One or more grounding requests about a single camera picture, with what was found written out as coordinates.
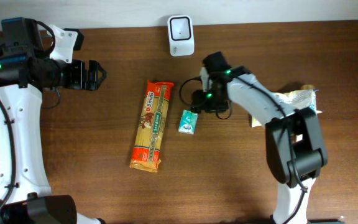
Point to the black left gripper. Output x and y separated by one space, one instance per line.
81 74

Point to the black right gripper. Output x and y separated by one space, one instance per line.
197 101

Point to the teal pocket tissue pack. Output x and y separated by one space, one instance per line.
188 122

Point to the yellow wet wipes pack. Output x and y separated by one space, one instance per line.
299 99

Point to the orange spaghetti pasta pack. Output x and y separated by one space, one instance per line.
151 126

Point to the white tube with tan cap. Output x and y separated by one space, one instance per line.
307 87

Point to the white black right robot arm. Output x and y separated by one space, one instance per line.
295 149

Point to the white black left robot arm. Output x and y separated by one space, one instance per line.
33 58

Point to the white barcode scanner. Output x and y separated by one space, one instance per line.
180 35

